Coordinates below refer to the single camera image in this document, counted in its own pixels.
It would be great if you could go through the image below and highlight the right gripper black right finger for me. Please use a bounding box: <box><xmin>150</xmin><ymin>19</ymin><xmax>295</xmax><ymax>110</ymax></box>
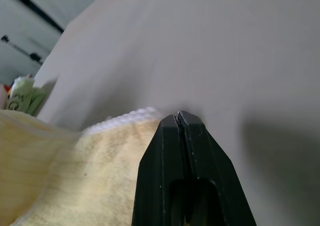
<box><xmin>176</xmin><ymin>110</ymin><xmax>258</xmax><ymax>226</ymax></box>

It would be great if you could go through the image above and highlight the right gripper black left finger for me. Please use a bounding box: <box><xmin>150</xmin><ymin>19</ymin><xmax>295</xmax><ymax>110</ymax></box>
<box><xmin>131</xmin><ymin>114</ymin><xmax>187</xmax><ymax>226</ymax></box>

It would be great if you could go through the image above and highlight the yellow terry cloth bib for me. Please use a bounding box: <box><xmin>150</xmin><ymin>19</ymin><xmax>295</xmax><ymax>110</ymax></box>
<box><xmin>0</xmin><ymin>106</ymin><xmax>166</xmax><ymax>226</ymax></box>

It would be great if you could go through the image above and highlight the green cloth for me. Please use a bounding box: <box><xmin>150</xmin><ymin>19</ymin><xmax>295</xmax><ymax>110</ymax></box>
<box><xmin>6</xmin><ymin>74</ymin><xmax>48</xmax><ymax>117</ymax></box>

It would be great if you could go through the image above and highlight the thin rod with black knobs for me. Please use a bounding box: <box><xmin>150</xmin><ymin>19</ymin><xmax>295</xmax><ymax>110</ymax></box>
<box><xmin>0</xmin><ymin>34</ymin><xmax>43</xmax><ymax>63</ymax></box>

